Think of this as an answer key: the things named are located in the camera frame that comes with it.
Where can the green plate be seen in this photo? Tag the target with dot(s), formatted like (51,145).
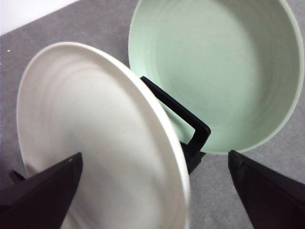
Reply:
(219,71)

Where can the black plate rack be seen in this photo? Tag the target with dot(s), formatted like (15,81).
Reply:
(197,133)

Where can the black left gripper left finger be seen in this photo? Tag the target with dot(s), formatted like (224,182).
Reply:
(40,198)

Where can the pale yellow cream plate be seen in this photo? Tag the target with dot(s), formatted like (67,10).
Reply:
(95,114)

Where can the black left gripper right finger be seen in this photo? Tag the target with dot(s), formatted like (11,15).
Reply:
(271,193)

